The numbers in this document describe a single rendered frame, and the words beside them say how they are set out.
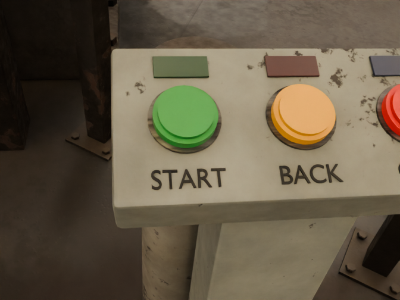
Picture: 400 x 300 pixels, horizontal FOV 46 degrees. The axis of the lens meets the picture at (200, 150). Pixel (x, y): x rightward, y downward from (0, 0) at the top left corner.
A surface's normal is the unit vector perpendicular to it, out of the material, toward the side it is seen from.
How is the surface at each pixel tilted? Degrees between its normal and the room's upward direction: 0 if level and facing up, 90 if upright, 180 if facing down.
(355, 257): 0
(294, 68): 20
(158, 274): 90
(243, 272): 90
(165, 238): 90
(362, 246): 0
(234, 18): 0
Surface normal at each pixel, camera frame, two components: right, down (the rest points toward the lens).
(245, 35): 0.08, -0.68
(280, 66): 0.11, -0.40
